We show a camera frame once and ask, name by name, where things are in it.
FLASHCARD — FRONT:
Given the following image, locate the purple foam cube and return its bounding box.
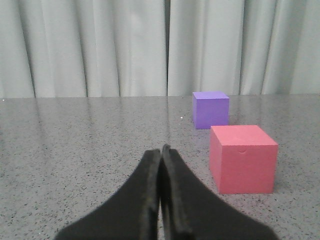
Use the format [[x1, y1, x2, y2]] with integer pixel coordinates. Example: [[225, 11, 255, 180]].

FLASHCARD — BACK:
[[192, 91, 230, 129]]

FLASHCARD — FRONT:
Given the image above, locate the grey pleated curtain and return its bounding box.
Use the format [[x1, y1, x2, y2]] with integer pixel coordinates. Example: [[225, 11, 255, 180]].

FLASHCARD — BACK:
[[0, 0, 320, 98]]

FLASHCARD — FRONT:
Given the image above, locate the pink foam cube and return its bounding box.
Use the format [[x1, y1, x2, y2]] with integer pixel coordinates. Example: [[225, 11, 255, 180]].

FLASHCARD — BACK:
[[209, 125, 278, 194]]

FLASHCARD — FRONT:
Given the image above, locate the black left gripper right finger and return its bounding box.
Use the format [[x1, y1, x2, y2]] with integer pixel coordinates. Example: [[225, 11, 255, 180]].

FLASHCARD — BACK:
[[159, 144, 278, 240]]

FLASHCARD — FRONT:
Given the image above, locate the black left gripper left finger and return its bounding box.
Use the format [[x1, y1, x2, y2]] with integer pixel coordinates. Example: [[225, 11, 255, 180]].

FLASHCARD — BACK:
[[55, 149, 161, 240]]

